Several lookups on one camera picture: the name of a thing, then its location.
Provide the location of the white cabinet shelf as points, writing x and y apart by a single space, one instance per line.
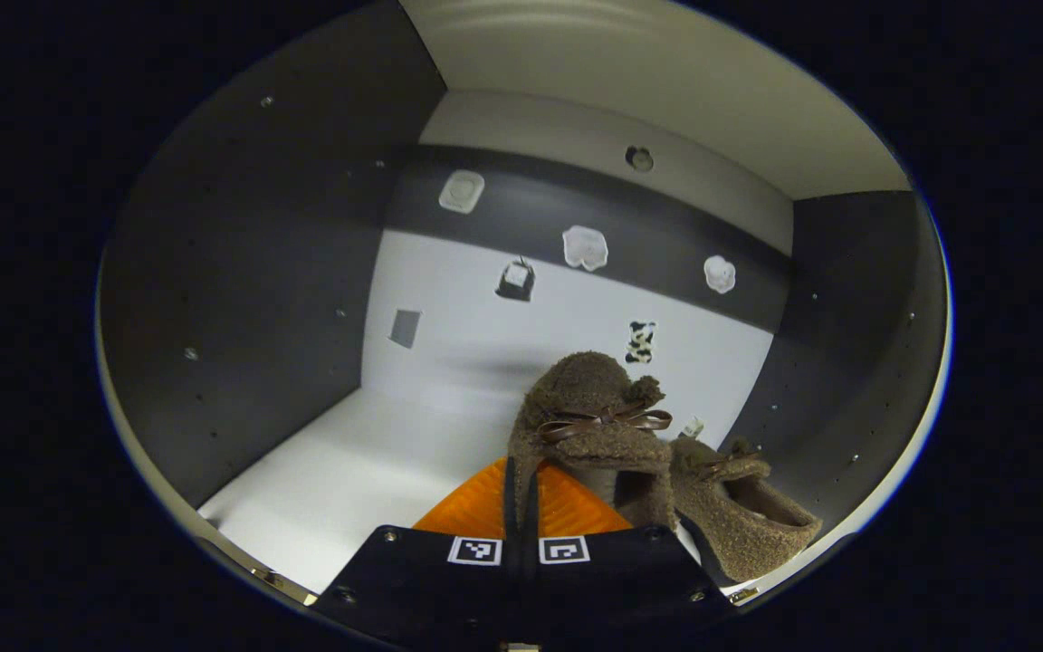
349 480
666 81

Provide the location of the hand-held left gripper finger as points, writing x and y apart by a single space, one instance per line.
529 525
511 525

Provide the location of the brown fuzzy shoe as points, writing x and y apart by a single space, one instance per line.
730 534
585 380

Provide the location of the white shoe cabinet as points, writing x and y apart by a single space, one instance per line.
250 272

